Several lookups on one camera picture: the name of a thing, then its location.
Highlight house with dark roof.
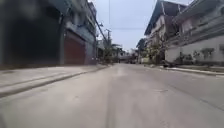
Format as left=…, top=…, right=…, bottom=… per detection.
left=135, top=0, right=188, bottom=64

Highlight row of small bushes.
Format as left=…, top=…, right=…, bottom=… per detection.
left=173, top=45, right=224, bottom=66

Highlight pale building with wall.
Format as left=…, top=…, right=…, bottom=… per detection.
left=164, top=0, right=224, bottom=66

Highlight raised concrete pavement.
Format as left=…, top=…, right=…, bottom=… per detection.
left=0, top=64, right=111, bottom=99

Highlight concrete kerb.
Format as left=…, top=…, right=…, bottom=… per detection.
left=143, top=63, right=224, bottom=78

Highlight utility pole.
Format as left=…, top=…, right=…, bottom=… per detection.
left=105, top=28, right=113, bottom=63

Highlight building with red shutter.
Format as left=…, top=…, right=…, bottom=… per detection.
left=0, top=0, right=98, bottom=70

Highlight overhead wires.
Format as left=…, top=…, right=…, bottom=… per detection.
left=89, top=0, right=158, bottom=44

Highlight grey concrete road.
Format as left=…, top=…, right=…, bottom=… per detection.
left=0, top=63, right=224, bottom=128

